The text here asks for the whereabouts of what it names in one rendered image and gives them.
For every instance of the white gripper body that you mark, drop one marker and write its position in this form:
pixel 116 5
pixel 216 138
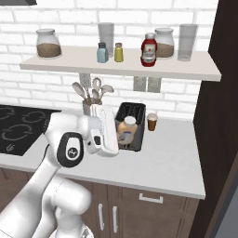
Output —
pixel 109 133

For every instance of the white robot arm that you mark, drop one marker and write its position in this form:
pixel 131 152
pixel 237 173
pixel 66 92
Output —
pixel 46 192

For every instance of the beige white-capped condiment bottle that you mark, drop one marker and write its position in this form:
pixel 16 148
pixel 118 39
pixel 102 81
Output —
pixel 127 127

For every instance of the brown white-capped shaker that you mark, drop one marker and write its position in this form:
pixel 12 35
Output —
pixel 152 123

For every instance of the blue-grey shaker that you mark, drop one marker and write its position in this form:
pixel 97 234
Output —
pixel 102 54

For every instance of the yellow-green shaker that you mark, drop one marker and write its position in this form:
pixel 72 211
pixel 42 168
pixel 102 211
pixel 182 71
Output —
pixel 118 54

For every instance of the red ketchup bottle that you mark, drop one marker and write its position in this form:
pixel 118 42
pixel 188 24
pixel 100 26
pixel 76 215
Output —
pixel 148 51

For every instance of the dark brown tall cabinet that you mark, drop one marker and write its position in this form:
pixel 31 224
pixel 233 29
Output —
pixel 217 124

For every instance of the black toaster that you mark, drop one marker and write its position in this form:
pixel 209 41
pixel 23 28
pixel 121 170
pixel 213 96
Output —
pixel 139 124

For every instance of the grey utensil pot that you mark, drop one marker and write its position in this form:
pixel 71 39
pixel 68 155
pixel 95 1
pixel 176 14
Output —
pixel 87 108

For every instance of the pale wooden spoon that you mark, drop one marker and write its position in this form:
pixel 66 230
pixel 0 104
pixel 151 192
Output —
pixel 79 89
pixel 95 94
pixel 107 89
pixel 96 83

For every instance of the brown cupboard door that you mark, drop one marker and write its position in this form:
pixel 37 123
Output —
pixel 12 189
pixel 94 201
pixel 115 198

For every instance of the black hob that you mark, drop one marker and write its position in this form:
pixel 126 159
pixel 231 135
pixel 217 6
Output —
pixel 21 127

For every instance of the brown drawer front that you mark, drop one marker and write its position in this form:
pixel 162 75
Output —
pixel 155 217

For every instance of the clear tall glass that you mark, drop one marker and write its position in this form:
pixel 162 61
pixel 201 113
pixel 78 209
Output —
pixel 187 42
pixel 106 32

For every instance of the glass jar with brown contents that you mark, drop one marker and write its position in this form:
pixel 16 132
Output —
pixel 165 43
pixel 48 45

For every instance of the grey range hood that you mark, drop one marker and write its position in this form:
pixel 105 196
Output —
pixel 17 2

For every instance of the grey wall outlet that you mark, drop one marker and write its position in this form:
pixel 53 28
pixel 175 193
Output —
pixel 154 85
pixel 85 80
pixel 139 84

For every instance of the white wall shelf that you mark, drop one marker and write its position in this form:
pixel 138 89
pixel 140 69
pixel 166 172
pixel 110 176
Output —
pixel 124 66

